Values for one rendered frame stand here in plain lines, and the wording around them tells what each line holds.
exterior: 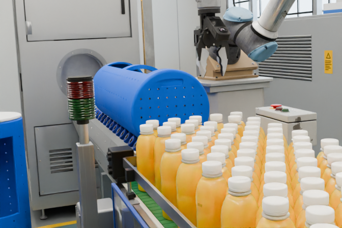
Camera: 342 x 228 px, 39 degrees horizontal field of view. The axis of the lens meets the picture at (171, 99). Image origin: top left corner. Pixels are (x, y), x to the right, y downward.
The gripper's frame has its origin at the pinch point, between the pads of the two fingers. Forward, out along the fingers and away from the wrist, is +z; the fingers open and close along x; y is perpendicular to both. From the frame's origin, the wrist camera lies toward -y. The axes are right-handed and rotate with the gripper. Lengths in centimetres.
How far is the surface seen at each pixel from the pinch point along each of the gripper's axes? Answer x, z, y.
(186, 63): -187, 29, 546
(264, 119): -14.7, 15.5, -5.4
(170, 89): 9.6, 5.7, 15.7
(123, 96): 22.8, 8.6, 30.4
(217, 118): 0.2, 14.1, -2.3
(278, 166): 14, 13, -63
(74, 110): 47, 4, -29
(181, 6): -184, -55, 546
